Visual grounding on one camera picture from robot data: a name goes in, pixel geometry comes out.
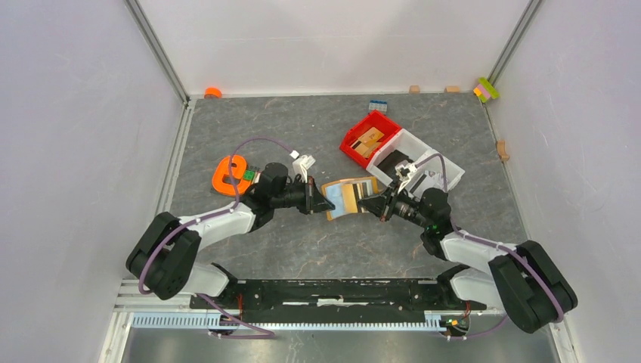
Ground purple cable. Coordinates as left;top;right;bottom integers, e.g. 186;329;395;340
414;152;566;342
138;138;296;340

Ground wooden block on rail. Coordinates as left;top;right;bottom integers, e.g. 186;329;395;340
496;140;510;163

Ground colourful block stack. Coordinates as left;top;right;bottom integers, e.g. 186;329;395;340
472;77;500;104

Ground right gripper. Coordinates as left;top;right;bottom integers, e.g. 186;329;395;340
357;179;431;229

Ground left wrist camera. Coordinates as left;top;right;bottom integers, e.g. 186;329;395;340
290;150;316;182

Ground black wallet in bin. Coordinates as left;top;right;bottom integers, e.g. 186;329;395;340
377;150;413;177

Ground blue lego brick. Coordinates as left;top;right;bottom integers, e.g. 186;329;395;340
368;100;388;114

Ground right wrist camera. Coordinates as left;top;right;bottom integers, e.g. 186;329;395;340
395;163;418;194

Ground orange card holder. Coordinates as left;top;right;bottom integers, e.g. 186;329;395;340
321;176;379;221

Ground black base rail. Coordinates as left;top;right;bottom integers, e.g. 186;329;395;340
214;278;486;324

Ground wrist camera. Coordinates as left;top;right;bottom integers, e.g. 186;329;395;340
290;150;316;182
395;163;418;194

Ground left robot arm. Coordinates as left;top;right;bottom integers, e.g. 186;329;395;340
125;163;335;309

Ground white bin far right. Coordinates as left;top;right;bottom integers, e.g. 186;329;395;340
403;152;465;197

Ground red plastic bin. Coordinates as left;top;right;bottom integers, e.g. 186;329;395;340
339;110;401;169

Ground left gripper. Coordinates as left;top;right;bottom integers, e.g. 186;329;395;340
271;175;334;215

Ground cards in white bin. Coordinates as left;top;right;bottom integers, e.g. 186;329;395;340
418;170;448;191

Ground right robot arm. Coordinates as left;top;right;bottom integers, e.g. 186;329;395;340
358;184;578;334

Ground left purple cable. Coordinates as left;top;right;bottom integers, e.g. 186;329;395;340
138;138;296;340

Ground green lego brick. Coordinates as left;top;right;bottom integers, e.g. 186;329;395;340
243;170;255;182

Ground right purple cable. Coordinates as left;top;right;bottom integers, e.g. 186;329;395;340
414;152;566;342

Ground white bin near red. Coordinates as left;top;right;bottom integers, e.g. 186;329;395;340
365;129;435;186

